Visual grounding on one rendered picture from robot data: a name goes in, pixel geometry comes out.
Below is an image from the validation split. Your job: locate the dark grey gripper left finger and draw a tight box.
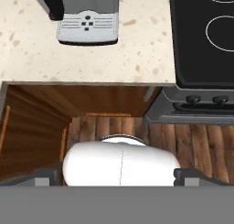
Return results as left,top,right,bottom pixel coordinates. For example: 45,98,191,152
0,167,63,187

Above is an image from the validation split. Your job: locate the black stove knob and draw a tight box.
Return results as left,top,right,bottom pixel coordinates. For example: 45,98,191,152
186,94,202,105
212,95,230,106

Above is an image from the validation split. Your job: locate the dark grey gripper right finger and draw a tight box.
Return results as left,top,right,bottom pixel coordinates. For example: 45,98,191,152
173,167,234,187

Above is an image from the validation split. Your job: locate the white rounded object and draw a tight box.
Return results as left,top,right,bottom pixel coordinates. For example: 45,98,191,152
61,134,182,187

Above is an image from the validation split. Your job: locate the black stove with hob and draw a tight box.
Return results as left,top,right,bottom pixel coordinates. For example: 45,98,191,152
144,0,234,125

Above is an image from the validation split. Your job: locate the grey and black coffee machine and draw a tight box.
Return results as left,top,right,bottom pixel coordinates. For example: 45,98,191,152
36,0,121,47

